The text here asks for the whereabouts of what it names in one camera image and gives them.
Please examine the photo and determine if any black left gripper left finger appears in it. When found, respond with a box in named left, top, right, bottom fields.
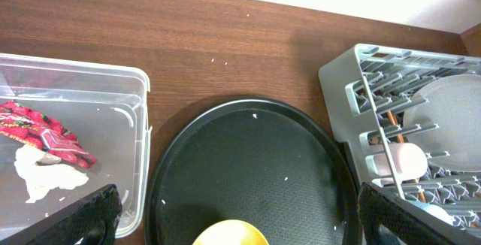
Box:
left=1, top=184, right=123, bottom=245

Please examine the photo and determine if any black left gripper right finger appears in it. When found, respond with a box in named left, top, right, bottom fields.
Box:
left=358, top=183, right=480, bottom=245

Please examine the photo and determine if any blue cup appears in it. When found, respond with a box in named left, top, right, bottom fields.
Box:
left=407, top=200, right=453, bottom=226

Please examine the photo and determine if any pink cup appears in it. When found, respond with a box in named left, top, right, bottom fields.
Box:
left=366, top=143, right=428, bottom=182

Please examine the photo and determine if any red snack wrapper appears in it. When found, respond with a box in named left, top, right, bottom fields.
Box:
left=1, top=100, right=97, bottom=168

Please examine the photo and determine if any grey plate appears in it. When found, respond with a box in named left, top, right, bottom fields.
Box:
left=403, top=74, right=480, bottom=172

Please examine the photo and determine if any yellow bowl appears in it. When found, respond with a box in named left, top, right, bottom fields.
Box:
left=193, top=219, right=269, bottom=245

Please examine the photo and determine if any grey dishwasher rack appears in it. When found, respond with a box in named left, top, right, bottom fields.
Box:
left=319, top=44, right=480, bottom=239

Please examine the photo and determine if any crumpled white tissue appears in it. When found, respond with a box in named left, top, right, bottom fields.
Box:
left=14, top=145, right=89, bottom=204

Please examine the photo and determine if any clear plastic bin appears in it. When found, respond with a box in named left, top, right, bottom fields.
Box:
left=1, top=53, right=151, bottom=238

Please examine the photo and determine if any round black tray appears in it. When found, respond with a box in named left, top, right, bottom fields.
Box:
left=144, top=98, right=362, bottom=244

